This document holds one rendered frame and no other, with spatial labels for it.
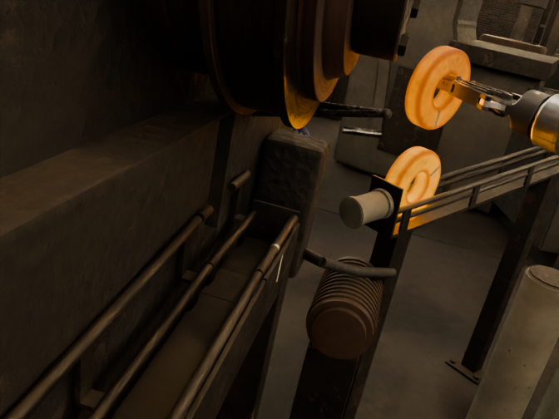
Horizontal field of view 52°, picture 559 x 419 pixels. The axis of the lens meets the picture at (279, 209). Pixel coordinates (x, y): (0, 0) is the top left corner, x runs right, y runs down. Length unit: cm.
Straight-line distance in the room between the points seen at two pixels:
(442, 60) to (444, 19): 227
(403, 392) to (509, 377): 37
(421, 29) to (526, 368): 225
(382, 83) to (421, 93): 235
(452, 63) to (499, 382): 81
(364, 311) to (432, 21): 249
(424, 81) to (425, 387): 104
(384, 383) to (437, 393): 16
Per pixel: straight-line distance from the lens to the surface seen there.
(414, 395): 178
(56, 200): 42
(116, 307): 52
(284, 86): 52
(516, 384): 154
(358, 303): 104
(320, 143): 94
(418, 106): 107
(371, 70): 345
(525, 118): 101
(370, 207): 105
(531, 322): 146
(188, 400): 52
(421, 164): 114
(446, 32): 333
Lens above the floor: 104
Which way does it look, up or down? 22 degrees down
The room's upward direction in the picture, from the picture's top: 12 degrees clockwise
